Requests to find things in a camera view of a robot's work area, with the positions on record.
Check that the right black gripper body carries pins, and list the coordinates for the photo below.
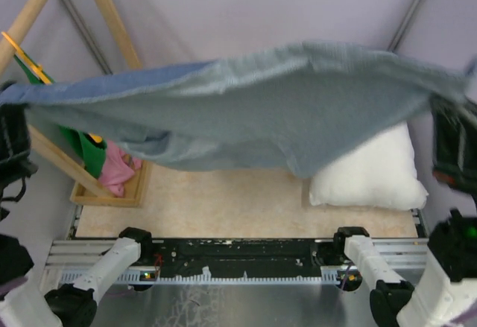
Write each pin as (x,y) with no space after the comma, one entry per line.
(457,164)

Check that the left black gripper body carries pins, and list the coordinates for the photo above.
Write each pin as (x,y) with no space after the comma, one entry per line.
(14,159)

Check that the white pillow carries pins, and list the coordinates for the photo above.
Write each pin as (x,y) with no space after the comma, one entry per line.
(379,173)

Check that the light blue pillowcase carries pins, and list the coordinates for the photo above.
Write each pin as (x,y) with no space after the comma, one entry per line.
(297,107)

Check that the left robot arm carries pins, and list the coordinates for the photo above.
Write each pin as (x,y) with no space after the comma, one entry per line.
(75,304)

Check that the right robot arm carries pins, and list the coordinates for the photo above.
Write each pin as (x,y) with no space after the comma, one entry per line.
(443,291)

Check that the green shirt on hanger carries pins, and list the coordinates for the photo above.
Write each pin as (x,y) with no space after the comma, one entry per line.
(93,154)

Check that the yellow plastic hanger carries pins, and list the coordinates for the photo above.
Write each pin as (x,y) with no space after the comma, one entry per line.
(36,74)

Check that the pink garment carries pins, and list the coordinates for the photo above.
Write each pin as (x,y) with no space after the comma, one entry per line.
(118,168)

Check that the wooden tray box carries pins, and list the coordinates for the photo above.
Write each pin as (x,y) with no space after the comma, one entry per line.
(90,192)

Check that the white cable duct strip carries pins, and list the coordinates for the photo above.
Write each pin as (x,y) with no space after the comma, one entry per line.
(138,277)

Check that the aluminium frame rail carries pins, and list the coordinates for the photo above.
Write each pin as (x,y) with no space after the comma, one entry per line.
(405,25)

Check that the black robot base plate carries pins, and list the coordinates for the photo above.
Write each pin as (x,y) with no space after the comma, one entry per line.
(236,258)

